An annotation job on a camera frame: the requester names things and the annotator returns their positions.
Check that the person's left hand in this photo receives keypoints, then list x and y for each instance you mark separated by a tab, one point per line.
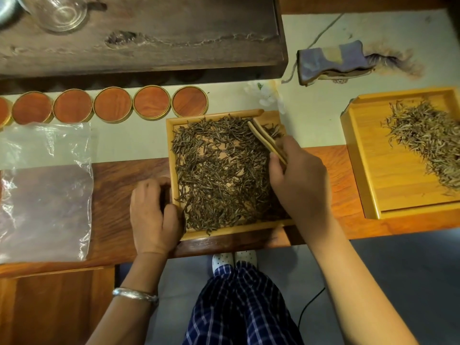
151	222

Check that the person's right hand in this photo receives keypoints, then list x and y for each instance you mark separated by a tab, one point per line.
305	190

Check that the person's right thumb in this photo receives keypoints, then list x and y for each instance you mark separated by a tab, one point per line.
276	172

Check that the person's left thumb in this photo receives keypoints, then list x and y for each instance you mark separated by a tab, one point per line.
175	220

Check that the bamboo tea tweezers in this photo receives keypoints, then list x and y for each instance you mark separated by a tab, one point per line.
262	138

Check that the square bamboo tray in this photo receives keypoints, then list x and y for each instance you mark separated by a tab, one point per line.
172	158

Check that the person's left forearm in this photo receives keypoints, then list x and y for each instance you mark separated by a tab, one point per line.
136	305

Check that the person's right forearm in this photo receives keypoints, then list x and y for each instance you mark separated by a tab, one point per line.
355	287

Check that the pile of dark tea leaves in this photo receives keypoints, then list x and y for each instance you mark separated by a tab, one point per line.
219	172

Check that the white spotted shoe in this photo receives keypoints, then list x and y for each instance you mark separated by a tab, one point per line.
222	261
247	257

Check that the off-white table runner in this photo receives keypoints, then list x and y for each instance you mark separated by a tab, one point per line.
316	114

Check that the white flower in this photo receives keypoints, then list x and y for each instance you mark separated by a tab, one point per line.
266	95

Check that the blue checked trousers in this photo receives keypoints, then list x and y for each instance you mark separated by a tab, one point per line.
240	308

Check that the yellow wooden tray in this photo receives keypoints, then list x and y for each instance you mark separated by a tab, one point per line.
388	176

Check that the blue folded cloth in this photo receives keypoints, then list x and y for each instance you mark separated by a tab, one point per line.
330	62

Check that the row of round wooden tins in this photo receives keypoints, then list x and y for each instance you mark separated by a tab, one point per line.
111	104

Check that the clear plastic bag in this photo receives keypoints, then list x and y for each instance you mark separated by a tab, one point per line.
43	197

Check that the brown wooden cabinet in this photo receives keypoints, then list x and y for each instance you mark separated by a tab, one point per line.
54	308

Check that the pile of pale tea leaves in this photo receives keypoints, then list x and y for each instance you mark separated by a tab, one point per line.
427	136

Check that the dark wooden tea tray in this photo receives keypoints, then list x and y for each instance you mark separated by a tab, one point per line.
161	32

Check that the clear glass cup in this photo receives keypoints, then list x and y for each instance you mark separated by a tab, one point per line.
61	14

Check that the grey bowl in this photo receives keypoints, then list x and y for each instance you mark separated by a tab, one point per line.
6	8

